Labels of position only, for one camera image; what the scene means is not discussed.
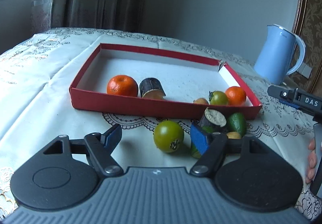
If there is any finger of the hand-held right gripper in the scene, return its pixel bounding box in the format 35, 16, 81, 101
267, 84, 300, 110

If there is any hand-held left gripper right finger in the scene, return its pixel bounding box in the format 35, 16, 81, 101
189, 123, 277, 178

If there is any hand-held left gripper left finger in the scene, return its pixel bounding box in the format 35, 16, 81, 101
43, 123, 124, 176

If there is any cut green cucumber piece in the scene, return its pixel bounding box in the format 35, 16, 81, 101
190, 126, 219, 159

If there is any eggplant chunk with pale top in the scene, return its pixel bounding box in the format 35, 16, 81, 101
200, 107, 227, 134

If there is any green tomato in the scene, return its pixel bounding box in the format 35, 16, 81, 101
153, 121, 185, 153
209, 90, 229, 106

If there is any small green avocado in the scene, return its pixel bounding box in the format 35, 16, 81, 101
226, 112, 247, 136

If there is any tangerine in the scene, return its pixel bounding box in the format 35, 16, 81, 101
225, 86, 247, 107
107, 75, 139, 97

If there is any dark eggplant chunk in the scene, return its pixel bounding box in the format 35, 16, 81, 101
139, 77, 166, 101

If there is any red cardboard box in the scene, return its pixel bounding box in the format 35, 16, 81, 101
70, 43, 263, 121

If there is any person's right hand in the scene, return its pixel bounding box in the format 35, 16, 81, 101
305, 136, 317, 185

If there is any light blue electric kettle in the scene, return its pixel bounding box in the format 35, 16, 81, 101
254, 24, 307, 85

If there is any white wall socket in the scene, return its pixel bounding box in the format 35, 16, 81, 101
299, 63, 313, 78

